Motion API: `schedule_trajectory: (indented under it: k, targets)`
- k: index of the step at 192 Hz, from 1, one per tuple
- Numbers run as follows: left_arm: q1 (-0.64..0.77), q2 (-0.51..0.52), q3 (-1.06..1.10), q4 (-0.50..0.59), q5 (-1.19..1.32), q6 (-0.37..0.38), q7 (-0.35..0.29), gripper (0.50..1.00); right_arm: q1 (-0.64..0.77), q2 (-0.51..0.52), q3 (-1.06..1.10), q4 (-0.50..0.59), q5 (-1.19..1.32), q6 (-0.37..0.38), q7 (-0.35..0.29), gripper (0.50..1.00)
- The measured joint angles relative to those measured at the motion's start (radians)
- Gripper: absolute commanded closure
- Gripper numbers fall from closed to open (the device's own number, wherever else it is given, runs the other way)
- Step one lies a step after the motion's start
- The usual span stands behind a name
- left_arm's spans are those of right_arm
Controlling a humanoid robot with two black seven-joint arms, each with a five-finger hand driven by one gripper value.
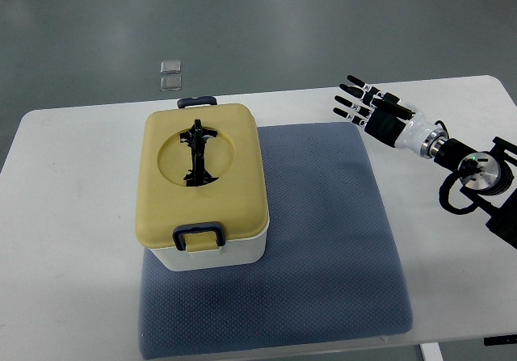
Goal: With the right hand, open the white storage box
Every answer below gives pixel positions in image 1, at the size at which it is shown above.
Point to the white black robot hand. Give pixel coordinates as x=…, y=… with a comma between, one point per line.
x=382, y=116

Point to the yellow box lid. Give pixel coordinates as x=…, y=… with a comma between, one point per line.
x=201, y=181

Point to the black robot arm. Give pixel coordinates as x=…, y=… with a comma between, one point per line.
x=481, y=174

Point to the white storage box base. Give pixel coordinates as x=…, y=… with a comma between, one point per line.
x=234, y=252

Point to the blue grey fabric cushion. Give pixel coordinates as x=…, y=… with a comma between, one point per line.
x=330, y=271

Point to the upper floor plate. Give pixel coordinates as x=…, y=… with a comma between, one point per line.
x=170, y=66

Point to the white table leg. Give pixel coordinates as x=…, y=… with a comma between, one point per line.
x=431, y=352

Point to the black table bracket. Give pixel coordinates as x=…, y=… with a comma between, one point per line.
x=500, y=340

